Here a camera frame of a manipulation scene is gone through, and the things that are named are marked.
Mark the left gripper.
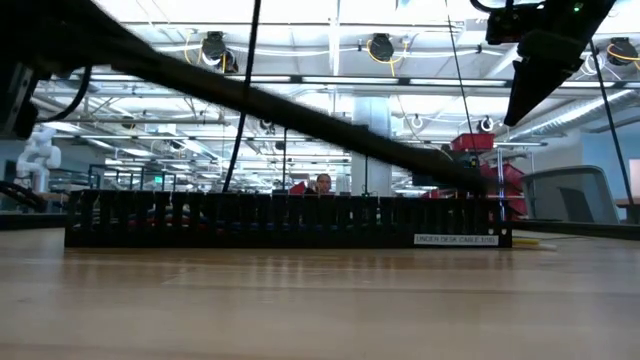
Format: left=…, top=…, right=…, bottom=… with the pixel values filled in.
left=0, top=62, right=39, bottom=141

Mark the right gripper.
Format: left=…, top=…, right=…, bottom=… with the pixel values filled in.
left=503, top=24, right=610, bottom=127

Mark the multicolour wire bundle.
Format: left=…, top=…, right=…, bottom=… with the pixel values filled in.
left=69, top=207, right=559, bottom=252

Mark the black bar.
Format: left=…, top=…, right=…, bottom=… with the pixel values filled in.
left=0, top=0, right=489, bottom=196

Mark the black perforated rack rail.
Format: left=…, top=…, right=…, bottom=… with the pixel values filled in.
left=63, top=188, right=514, bottom=250

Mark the white moulded object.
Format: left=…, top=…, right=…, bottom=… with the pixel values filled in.
left=14, top=127, right=63, bottom=194

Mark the red storage bin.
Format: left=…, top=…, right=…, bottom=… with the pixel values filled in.
left=450, top=132, right=496, bottom=153
left=478, top=162, right=530, bottom=217

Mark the grey office chair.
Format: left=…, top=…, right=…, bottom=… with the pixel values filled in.
left=521, top=164, right=622, bottom=225

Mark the person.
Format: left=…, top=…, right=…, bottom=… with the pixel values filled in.
left=305, top=172, right=335, bottom=197

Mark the silver ventilation duct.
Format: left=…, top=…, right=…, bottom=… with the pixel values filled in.
left=504, top=88, right=640, bottom=142

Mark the long black floor cable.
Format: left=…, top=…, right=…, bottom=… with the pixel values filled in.
left=588, top=39, right=635, bottom=207
left=446, top=14, right=480, bottom=161

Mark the black ceiling cable reel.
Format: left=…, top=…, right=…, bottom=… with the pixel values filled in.
left=606, top=37, right=640, bottom=67
left=367, top=32, right=397, bottom=64
left=201, top=30, right=240, bottom=75

